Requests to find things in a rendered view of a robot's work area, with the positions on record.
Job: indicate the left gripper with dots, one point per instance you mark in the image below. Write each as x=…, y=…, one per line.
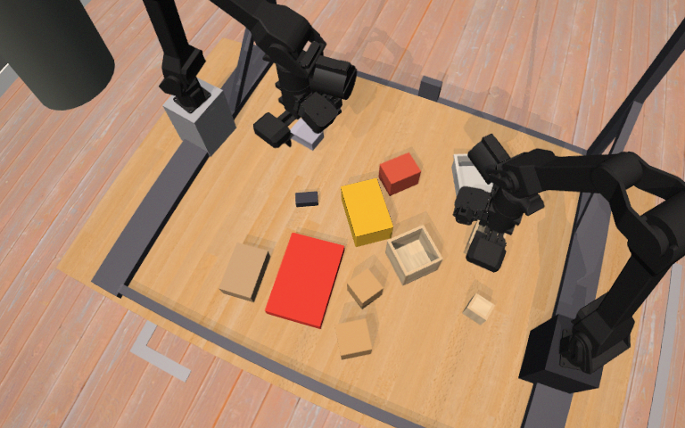
x=490, y=253

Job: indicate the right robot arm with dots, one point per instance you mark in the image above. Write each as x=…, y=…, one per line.
x=281, y=33

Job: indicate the yellow rectangular block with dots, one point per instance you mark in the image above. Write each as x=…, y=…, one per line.
x=366, y=212

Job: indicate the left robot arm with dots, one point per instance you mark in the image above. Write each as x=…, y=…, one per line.
x=656, y=239

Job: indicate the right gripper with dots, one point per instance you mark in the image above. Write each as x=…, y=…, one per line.
x=273, y=130

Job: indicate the black metal gantry frame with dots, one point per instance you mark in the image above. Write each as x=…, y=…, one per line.
x=623, y=120

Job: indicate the white open box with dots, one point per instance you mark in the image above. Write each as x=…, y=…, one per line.
x=468, y=174

